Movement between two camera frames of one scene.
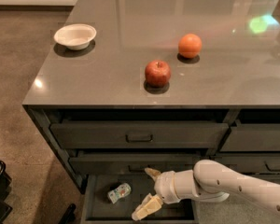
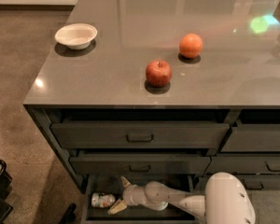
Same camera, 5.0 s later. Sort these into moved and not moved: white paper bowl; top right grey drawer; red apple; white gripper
Moved: white gripper
Not moved: white paper bowl; top right grey drawer; red apple
